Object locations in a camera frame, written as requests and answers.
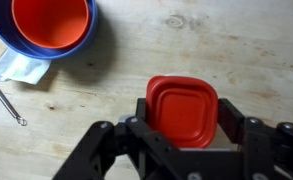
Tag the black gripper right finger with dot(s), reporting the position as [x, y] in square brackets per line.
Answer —
[266, 150]

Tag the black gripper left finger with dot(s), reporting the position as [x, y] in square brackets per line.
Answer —
[96, 150]

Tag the red square lid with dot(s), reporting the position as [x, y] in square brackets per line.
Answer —
[182, 113]

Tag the orange bowl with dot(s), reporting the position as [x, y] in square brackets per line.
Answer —
[49, 23]

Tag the thin metal rod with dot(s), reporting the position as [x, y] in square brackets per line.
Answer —
[4, 100]

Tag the white cloth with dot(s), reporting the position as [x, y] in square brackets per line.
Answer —
[21, 68]

